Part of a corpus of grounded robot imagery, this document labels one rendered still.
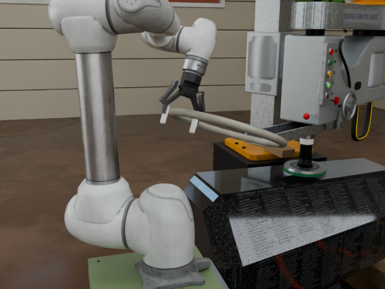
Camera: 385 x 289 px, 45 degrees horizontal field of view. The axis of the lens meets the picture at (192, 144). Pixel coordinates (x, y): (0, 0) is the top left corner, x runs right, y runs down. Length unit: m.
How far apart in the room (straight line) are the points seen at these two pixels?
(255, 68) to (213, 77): 5.48
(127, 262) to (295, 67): 1.28
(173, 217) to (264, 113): 2.01
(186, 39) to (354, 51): 1.19
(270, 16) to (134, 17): 2.03
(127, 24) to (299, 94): 1.26
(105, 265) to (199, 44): 0.84
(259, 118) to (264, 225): 1.22
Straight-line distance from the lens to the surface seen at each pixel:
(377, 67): 2.91
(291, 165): 2.46
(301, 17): 2.26
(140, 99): 8.32
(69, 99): 8.22
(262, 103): 3.21
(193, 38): 1.74
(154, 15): 1.22
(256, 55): 3.12
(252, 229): 2.15
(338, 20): 2.34
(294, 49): 2.31
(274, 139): 1.71
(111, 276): 1.46
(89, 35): 1.27
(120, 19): 1.23
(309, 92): 2.28
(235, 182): 2.32
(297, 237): 2.24
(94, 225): 1.38
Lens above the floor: 1.61
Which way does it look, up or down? 15 degrees down
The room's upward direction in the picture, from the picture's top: 1 degrees clockwise
